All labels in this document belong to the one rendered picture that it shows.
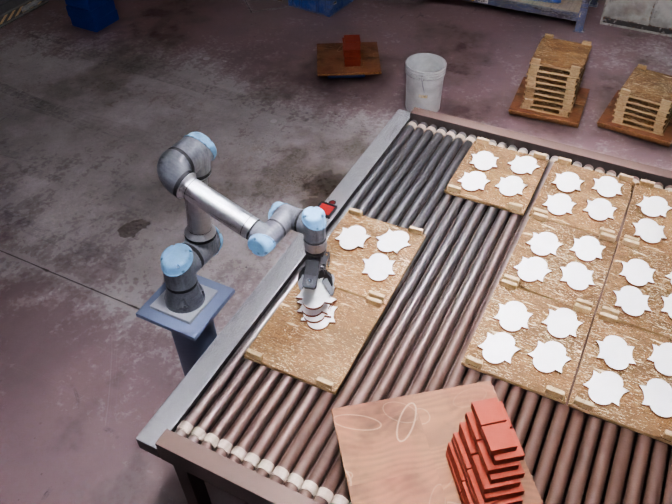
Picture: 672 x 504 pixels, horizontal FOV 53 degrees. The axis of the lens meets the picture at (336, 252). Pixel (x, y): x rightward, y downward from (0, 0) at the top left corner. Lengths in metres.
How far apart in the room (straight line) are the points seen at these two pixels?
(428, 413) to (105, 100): 4.20
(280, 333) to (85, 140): 3.17
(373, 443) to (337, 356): 0.41
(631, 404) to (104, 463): 2.23
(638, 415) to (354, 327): 0.95
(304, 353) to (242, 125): 3.01
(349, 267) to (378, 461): 0.87
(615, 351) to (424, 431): 0.77
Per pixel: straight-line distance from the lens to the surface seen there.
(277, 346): 2.35
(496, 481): 1.78
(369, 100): 5.30
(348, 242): 2.67
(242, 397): 2.27
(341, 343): 2.34
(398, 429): 2.04
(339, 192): 2.95
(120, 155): 5.00
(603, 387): 2.36
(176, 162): 2.21
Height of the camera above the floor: 2.79
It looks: 44 degrees down
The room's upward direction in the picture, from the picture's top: 2 degrees counter-clockwise
